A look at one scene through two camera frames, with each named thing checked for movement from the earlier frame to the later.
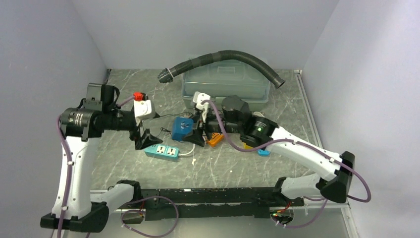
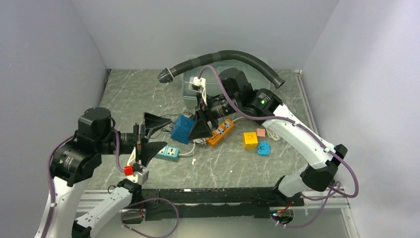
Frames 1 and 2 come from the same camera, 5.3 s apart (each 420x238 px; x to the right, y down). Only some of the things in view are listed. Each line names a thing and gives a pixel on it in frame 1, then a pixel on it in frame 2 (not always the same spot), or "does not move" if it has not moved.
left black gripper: (142, 141) -> (144, 149)
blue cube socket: (182, 126) does not move
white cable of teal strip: (194, 146) does not move
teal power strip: (163, 151) does not move
